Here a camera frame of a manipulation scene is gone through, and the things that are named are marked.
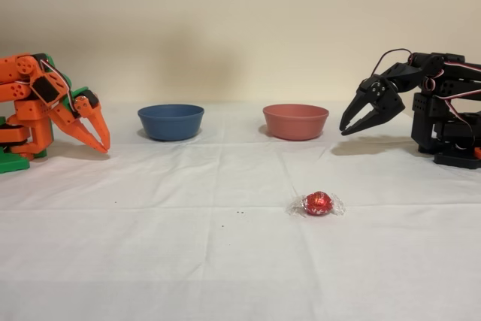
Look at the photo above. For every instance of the red foil candy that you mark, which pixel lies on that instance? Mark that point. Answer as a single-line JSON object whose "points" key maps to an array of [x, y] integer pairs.
{"points": [[318, 204]]}

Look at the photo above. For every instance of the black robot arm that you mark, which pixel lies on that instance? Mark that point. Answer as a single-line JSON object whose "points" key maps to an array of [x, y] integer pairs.
{"points": [[424, 110]]}

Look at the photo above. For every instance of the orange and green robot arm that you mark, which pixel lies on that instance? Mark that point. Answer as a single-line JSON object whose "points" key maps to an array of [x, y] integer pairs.
{"points": [[26, 118]]}

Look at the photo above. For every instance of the red bowl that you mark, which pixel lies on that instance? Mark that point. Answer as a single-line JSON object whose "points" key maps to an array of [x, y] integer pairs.
{"points": [[295, 122]]}

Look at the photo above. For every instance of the blue bowl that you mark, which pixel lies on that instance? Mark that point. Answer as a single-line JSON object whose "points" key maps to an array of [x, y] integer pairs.
{"points": [[171, 122]]}

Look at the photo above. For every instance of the small orange red knob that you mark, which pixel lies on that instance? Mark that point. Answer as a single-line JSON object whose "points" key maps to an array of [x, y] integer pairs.
{"points": [[478, 152]]}

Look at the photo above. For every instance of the white tablecloth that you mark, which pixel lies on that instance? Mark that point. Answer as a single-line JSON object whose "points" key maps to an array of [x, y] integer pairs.
{"points": [[188, 253]]}

